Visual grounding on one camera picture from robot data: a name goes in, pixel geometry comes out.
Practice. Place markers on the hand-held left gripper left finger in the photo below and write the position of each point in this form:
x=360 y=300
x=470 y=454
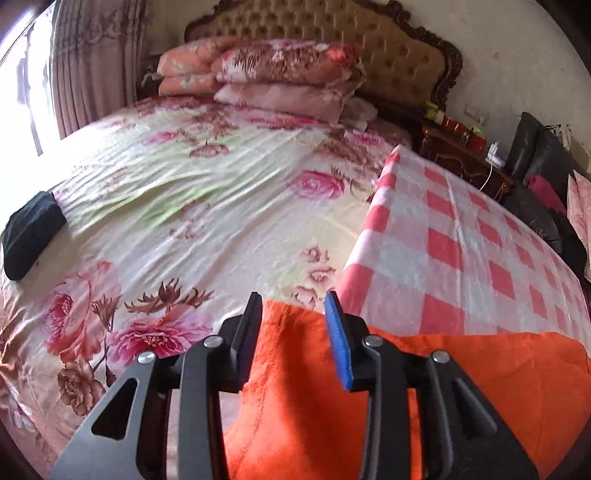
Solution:
x=251 y=325

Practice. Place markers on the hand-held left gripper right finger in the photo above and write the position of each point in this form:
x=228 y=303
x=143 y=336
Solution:
x=339 y=339

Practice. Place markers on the orange pants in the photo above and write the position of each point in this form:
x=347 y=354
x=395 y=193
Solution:
x=300 y=415

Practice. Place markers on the pink white checked blanket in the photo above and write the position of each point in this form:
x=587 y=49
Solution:
x=443 y=258

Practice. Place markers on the floral bed sheet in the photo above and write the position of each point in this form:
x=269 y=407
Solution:
x=207 y=194

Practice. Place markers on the carved wooden nightstand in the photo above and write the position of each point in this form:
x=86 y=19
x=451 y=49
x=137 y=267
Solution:
x=452 y=152

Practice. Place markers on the pink pillow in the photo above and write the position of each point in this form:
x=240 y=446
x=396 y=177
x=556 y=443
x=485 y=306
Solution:
x=286 y=99

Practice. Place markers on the white pillow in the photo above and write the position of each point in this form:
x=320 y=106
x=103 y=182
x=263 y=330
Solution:
x=360 y=110

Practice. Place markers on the dark folded cloth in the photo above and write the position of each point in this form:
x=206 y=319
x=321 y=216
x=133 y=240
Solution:
x=32 y=230

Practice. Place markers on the white charger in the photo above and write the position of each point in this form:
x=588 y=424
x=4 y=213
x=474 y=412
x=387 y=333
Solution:
x=495 y=154

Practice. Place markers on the yellow green box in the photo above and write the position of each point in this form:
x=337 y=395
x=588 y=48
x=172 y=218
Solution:
x=434 y=110

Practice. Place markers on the red cloth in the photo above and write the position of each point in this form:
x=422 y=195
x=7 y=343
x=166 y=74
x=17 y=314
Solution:
x=547 y=191

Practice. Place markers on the orange pillows stack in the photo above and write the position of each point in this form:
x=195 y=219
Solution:
x=184 y=64

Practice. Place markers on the pink floral cushion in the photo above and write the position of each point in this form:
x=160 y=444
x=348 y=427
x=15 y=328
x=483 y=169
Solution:
x=581 y=217

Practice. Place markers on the black leather sofa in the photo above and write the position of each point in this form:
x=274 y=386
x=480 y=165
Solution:
x=535 y=152

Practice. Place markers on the tufted carved wooden headboard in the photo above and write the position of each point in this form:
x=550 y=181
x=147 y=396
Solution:
x=392 y=46

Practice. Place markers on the pink patterned curtain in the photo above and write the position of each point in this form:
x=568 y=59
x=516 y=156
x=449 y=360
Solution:
x=97 y=64

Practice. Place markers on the bright window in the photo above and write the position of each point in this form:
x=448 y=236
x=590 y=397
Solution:
x=23 y=83

